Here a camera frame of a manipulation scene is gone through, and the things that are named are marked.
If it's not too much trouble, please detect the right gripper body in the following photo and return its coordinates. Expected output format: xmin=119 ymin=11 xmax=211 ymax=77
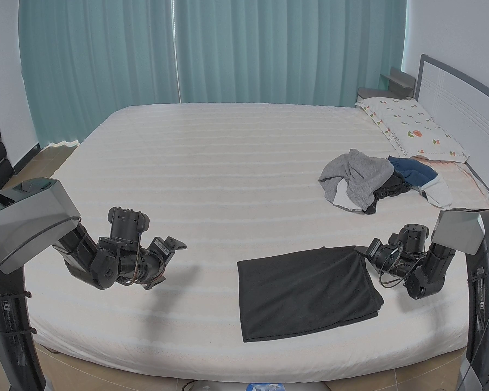
xmin=365 ymin=238 xmax=394 ymax=269

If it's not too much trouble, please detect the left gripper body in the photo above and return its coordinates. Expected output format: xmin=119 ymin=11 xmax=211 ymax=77
xmin=136 ymin=237 xmax=176 ymax=284

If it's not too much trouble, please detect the black T-shirt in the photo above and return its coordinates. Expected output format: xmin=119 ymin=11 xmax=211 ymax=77
xmin=236 ymin=245 xmax=385 ymax=343

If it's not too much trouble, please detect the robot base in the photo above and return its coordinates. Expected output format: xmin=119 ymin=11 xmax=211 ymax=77
xmin=185 ymin=379 xmax=322 ymax=391

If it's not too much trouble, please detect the pile of clothes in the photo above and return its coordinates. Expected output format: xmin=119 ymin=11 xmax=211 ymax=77
xmin=318 ymin=148 xmax=453 ymax=215

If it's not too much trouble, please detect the bed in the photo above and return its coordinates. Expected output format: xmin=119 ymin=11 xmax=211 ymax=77
xmin=24 ymin=53 xmax=489 ymax=382

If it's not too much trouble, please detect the white printed pillow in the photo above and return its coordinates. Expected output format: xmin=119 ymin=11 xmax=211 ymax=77
xmin=355 ymin=96 xmax=471 ymax=163

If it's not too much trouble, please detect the grey bedside table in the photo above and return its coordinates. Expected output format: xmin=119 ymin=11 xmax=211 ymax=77
xmin=356 ymin=67 xmax=416 ymax=99

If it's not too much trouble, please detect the blue-green curtain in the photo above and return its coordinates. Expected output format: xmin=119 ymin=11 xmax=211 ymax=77
xmin=174 ymin=0 xmax=408 ymax=107
xmin=20 ymin=0 xmax=182 ymax=148

